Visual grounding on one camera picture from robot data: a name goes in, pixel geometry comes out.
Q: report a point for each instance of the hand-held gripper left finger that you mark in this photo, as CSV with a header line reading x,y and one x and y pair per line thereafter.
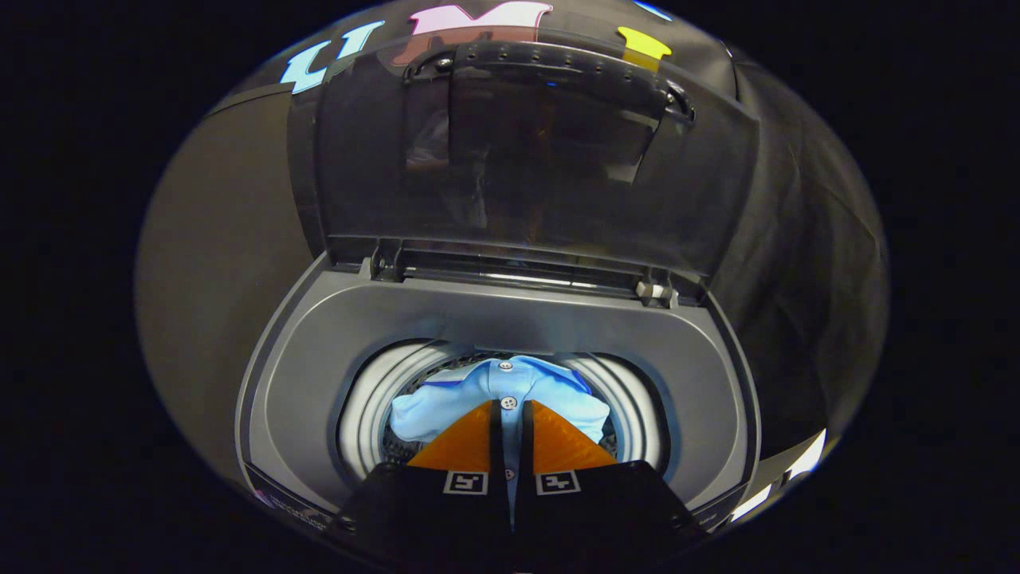
x,y
496,438

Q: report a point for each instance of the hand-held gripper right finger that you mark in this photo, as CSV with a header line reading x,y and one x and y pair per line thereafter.
x,y
527,438

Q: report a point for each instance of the white board with black marks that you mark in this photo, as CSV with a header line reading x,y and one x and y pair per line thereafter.
x,y
805,458

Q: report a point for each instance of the grey washing machine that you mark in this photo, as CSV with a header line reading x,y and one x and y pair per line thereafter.
x,y
319,383

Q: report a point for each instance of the dark washing machine lid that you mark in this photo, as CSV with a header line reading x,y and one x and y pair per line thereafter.
x,y
542,175

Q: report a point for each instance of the light blue polo shirt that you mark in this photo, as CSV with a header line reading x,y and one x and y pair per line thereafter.
x,y
510,391

